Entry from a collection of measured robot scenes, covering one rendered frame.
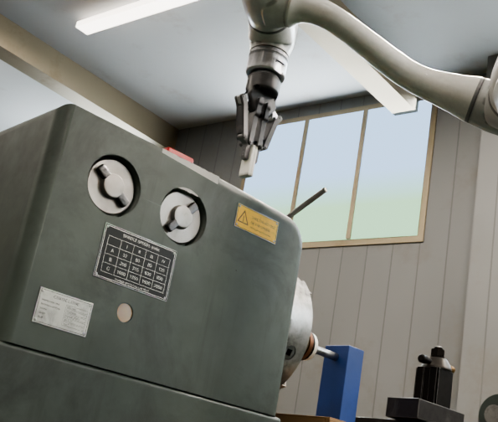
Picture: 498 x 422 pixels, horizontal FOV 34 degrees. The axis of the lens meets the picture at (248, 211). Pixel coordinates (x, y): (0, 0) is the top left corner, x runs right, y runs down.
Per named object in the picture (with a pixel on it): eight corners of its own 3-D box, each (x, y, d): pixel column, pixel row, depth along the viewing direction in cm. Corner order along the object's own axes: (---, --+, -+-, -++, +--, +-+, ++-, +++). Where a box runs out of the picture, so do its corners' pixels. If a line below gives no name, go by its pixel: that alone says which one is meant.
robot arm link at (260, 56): (297, 60, 184) (293, 84, 182) (269, 70, 190) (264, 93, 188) (269, 41, 178) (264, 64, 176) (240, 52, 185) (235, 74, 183)
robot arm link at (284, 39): (248, 65, 190) (240, 34, 178) (259, 8, 195) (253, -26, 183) (294, 69, 188) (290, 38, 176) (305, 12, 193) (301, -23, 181)
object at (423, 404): (417, 418, 204) (419, 398, 206) (384, 416, 211) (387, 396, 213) (463, 433, 216) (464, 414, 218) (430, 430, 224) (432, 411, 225)
